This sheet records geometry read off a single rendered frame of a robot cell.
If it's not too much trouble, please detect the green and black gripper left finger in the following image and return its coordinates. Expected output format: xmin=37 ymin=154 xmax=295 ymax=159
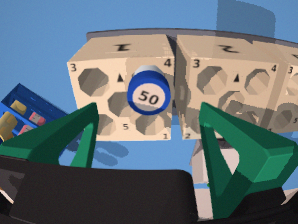
xmin=0 ymin=102 xmax=99 ymax=168

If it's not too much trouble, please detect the blue tube rack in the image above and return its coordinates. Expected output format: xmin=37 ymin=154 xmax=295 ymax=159
xmin=0 ymin=83 xmax=68 ymax=137

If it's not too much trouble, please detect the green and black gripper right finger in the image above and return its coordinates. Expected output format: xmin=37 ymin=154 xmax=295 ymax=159
xmin=199 ymin=102 xmax=298 ymax=220

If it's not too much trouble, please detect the blue table mat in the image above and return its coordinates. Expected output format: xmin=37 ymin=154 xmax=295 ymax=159
xmin=0 ymin=0 xmax=298 ymax=175

